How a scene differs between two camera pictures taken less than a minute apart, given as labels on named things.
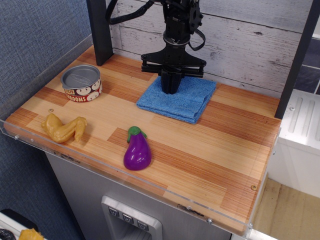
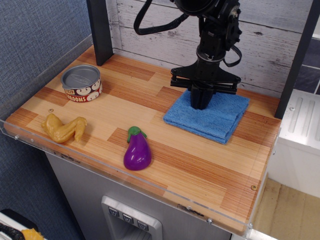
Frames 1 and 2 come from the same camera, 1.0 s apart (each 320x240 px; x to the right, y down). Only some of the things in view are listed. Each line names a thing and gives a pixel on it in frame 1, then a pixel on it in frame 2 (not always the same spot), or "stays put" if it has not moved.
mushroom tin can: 81,83 stays put
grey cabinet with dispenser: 106,207 stays put
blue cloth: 186,104 to 215,122
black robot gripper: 172,58 to 205,73
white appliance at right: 295,161 stays put
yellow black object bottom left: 15,226 stays put
